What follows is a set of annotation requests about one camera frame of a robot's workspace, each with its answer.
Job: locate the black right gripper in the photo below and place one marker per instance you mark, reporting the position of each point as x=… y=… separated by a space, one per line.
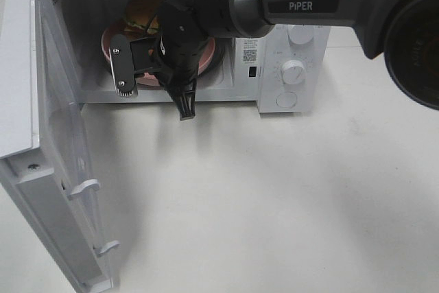
x=180 y=48

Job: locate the pink round plate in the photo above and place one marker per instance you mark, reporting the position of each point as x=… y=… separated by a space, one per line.
x=151 y=78

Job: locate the burger with lettuce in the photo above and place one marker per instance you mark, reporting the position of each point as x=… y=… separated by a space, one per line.
x=140 y=18

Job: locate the round door release button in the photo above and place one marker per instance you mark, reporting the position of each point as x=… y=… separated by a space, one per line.
x=286 y=100

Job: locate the white microwave door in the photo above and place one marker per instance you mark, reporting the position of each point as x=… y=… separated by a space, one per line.
x=45 y=163

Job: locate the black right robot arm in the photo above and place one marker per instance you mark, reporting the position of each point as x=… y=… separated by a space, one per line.
x=405 y=32

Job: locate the white microwave oven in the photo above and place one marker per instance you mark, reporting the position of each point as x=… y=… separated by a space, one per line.
x=279 y=72

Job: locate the white lower timer knob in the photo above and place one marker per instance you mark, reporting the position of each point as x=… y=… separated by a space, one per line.
x=293 y=72

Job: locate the white upper microwave knob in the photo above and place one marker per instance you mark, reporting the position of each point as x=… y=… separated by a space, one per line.
x=300 y=34

